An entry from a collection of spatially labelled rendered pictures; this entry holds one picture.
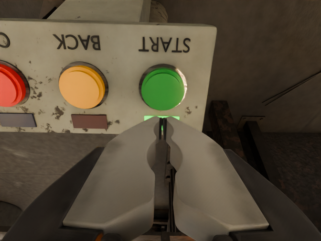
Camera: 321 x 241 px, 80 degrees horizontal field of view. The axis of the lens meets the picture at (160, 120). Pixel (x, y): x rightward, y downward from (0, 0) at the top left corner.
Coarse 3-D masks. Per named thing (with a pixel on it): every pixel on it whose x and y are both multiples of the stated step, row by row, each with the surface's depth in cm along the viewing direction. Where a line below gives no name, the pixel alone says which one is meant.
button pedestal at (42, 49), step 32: (96, 0) 24; (128, 0) 25; (0, 32) 16; (32, 32) 16; (64, 32) 16; (96, 32) 16; (128, 32) 16; (160, 32) 16; (192, 32) 16; (32, 64) 17; (64, 64) 17; (96, 64) 17; (128, 64) 17; (160, 64) 17; (192, 64) 18; (32, 96) 19; (128, 96) 19; (192, 96) 19; (0, 128) 21; (32, 128) 21; (64, 128) 21; (128, 128) 21
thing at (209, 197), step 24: (168, 120) 12; (192, 144) 9; (216, 144) 10; (192, 168) 8; (216, 168) 8; (192, 192) 7; (216, 192) 7; (240, 192) 7; (192, 216) 6; (216, 216) 6; (240, 216) 6
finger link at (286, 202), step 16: (240, 160) 8; (240, 176) 8; (256, 176) 8; (256, 192) 7; (272, 192) 7; (272, 208) 6; (288, 208) 6; (272, 224) 6; (288, 224) 6; (304, 224) 6; (240, 240) 5; (256, 240) 5; (272, 240) 5; (288, 240) 5; (304, 240) 5; (320, 240) 5
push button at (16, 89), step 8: (0, 64) 17; (0, 72) 17; (8, 72) 17; (0, 80) 17; (8, 80) 17; (16, 80) 17; (0, 88) 17; (8, 88) 17; (16, 88) 18; (24, 88) 18; (0, 96) 18; (8, 96) 18; (16, 96) 18; (24, 96) 19; (0, 104) 18; (8, 104) 18
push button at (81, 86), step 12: (72, 72) 17; (84, 72) 17; (96, 72) 18; (60, 84) 18; (72, 84) 17; (84, 84) 17; (96, 84) 17; (72, 96) 18; (84, 96) 18; (96, 96) 18; (84, 108) 19
